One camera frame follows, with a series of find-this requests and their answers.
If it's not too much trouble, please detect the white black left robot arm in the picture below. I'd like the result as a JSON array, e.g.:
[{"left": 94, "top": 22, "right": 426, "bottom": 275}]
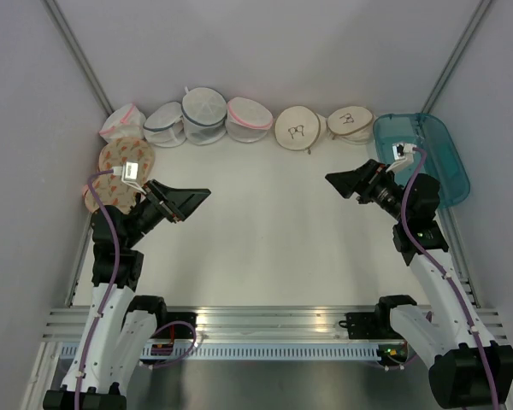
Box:
[{"left": 43, "top": 179, "right": 211, "bottom": 409}]

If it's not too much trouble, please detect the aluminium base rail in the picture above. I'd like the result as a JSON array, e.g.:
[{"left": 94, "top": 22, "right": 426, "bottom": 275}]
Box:
[{"left": 42, "top": 306, "right": 508, "bottom": 344}]

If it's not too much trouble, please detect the right aluminium corner post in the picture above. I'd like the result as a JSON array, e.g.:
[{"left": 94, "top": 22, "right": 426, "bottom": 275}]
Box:
[{"left": 421, "top": 0, "right": 495, "bottom": 114}]

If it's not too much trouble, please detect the left aluminium corner post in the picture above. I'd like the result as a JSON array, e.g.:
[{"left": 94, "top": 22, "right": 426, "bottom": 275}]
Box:
[{"left": 41, "top": 0, "right": 114, "bottom": 115}]

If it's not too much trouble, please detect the white blue-trim mesh bag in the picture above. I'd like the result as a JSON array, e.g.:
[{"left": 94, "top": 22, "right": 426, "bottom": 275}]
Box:
[{"left": 143, "top": 102, "right": 186, "bottom": 148}]

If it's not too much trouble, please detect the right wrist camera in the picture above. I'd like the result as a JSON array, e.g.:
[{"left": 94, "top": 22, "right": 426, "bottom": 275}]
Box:
[{"left": 386, "top": 143, "right": 416, "bottom": 174}]

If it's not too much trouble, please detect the beige round glasses laundry bag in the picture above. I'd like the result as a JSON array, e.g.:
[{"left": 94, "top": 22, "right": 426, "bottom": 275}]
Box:
[{"left": 327, "top": 106, "right": 375, "bottom": 145}]

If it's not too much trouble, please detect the aluminium corner post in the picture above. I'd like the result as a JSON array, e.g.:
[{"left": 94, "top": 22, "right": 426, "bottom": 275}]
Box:
[
  {"left": 41, "top": 0, "right": 114, "bottom": 115},
  {"left": 421, "top": 0, "right": 495, "bottom": 114}
]

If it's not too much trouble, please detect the white pink-trim mesh bag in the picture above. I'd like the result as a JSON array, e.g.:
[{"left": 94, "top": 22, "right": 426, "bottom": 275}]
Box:
[{"left": 98, "top": 103, "right": 146, "bottom": 143}]

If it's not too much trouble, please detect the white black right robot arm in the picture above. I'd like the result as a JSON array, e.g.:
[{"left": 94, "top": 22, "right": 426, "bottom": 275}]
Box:
[{"left": 325, "top": 160, "right": 513, "bottom": 409}]

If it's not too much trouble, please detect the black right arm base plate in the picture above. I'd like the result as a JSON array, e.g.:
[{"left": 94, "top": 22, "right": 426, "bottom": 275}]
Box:
[{"left": 342, "top": 312, "right": 395, "bottom": 340}]

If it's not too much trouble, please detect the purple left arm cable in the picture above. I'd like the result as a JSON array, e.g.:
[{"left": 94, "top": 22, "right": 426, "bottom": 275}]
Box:
[{"left": 74, "top": 169, "right": 125, "bottom": 410}]

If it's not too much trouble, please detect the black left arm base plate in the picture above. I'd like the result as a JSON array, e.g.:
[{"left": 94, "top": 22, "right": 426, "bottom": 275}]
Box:
[{"left": 152, "top": 311, "right": 198, "bottom": 341}]

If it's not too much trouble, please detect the white pink-zip mesh bag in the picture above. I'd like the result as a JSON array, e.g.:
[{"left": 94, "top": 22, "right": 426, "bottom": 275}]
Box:
[{"left": 225, "top": 97, "right": 274, "bottom": 144}]

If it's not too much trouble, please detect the white slotted cable duct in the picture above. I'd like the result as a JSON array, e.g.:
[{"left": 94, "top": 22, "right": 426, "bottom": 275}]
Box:
[{"left": 58, "top": 343, "right": 410, "bottom": 360}]

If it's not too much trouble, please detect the tall white blue-zip mesh bag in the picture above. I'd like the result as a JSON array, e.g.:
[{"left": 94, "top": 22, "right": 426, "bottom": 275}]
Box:
[{"left": 181, "top": 87, "right": 227, "bottom": 145}]

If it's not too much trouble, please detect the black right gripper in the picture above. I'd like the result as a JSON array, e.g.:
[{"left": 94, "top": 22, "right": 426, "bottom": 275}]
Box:
[{"left": 326, "top": 158, "right": 410, "bottom": 222}]

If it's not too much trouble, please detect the beige round bag with glasses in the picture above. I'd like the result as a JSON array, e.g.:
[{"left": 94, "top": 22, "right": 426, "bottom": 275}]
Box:
[{"left": 274, "top": 105, "right": 327, "bottom": 155}]

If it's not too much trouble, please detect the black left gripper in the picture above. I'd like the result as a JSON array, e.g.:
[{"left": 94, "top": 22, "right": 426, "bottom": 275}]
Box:
[{"left": 123, "top": 178, "right": 210, "bottom": 247}]

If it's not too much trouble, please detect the teal transparent plastic bin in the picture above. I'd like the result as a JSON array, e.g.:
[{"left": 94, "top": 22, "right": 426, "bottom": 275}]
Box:
[{"left": 373, "top": 113, "right": 470, "bottom": 208}]

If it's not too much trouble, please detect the floral peanut-shaped laundry bag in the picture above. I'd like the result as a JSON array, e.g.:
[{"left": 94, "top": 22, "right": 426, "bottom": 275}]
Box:
[{"left": 92, "top": 137, "right": 155, "bottom": 214}]

